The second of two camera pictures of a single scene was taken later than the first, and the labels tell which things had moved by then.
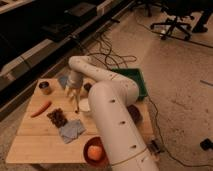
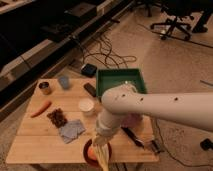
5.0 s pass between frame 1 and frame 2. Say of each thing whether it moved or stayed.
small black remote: stayed
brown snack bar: stayed
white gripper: moved
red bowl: stayed
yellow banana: moved
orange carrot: stayed
